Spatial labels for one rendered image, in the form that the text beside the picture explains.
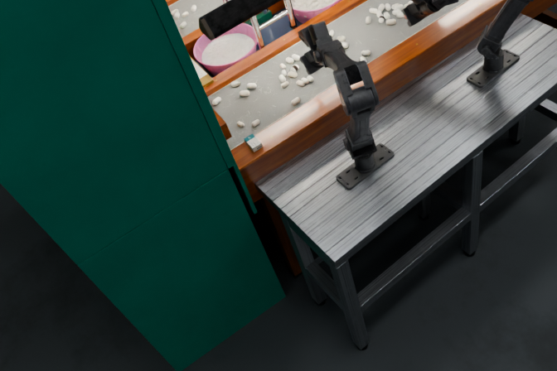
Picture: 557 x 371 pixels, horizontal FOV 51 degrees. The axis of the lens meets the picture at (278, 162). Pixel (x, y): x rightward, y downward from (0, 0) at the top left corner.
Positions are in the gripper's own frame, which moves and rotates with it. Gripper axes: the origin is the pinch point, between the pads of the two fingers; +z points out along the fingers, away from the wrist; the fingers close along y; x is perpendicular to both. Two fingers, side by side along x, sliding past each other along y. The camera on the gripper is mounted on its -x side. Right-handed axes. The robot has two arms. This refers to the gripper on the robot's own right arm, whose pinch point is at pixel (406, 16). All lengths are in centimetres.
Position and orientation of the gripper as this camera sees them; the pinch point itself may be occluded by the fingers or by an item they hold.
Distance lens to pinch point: 223.8
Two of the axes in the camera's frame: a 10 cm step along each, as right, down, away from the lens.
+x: 5.1, 8.5, 1.5
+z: -2.6, -0.2, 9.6
